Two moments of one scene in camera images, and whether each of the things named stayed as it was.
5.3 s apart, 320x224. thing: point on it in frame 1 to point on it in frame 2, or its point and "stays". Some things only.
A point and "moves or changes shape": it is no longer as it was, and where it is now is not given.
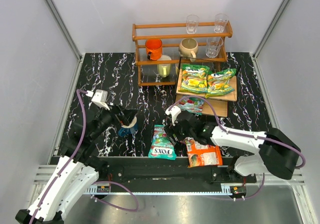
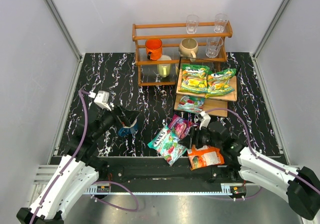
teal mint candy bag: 192,104 stays
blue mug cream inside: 132,128 stays
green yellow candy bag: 194,78 stays
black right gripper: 178,127 to 197,137
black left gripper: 117,113 stays
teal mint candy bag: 162,146 moves or changes shape
